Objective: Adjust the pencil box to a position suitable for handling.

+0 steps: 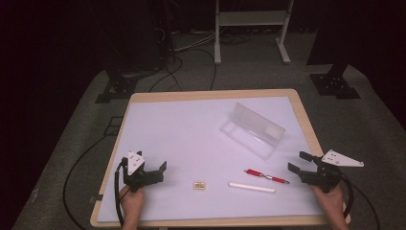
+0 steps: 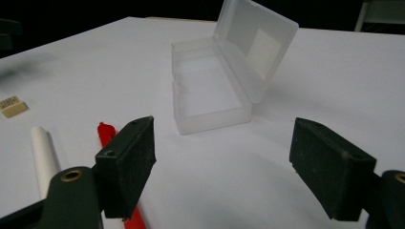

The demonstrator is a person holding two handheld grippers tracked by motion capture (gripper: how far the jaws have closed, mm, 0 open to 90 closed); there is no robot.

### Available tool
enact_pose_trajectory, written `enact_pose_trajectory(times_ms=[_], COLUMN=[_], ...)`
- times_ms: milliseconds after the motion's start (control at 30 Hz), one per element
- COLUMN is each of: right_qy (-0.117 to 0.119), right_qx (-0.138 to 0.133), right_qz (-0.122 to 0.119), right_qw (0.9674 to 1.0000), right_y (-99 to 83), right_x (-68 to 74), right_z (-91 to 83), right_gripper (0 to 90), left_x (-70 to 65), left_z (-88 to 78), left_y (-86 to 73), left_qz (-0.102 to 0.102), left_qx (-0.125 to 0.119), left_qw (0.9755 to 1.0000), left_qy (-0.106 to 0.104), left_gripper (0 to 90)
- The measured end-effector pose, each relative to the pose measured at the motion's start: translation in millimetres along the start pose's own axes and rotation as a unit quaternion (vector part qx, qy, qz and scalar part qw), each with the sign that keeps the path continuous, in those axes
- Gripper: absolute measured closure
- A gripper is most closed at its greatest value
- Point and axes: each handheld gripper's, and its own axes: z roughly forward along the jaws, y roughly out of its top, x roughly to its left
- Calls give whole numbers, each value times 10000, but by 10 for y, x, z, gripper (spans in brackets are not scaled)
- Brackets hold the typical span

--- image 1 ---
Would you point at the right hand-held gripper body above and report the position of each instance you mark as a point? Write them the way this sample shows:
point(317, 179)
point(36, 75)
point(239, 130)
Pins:
point(324, 175)

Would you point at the clear plastic pencil case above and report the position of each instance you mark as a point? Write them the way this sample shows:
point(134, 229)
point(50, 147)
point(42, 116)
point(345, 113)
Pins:
point(255, 129)

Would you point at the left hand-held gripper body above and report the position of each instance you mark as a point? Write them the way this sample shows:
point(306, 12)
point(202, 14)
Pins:
point(135, 164)

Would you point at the white metal stand frame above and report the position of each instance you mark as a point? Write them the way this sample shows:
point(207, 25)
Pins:
point(252, 18)

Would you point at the red pen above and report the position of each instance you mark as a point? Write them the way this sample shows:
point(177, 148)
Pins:
point(254, 173)

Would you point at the person's left hand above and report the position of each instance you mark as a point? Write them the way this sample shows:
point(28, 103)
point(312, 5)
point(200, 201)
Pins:
point(132, 201)

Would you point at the black tape strip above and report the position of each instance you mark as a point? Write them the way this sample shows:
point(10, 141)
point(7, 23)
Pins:
point(95, 198)

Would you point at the wooden table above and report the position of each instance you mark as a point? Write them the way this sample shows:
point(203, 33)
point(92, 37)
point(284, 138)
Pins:
point(210, 93)

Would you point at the small beige eraser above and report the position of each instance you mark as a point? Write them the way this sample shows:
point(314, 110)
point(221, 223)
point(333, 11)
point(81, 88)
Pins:
point(199, 185)

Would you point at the black stand base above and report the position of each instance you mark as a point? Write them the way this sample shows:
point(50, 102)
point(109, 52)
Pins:
point(333, 83)
point(119, 86)

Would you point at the white pen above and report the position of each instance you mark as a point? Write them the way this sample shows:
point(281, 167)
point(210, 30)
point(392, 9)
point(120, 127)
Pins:
point(252, 187)

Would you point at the white table mat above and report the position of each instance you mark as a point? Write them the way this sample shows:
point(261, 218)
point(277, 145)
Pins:
point(178, 134)

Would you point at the person's right hand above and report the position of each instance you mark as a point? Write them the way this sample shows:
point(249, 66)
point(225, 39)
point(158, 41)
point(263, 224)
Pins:
point(330, 201)

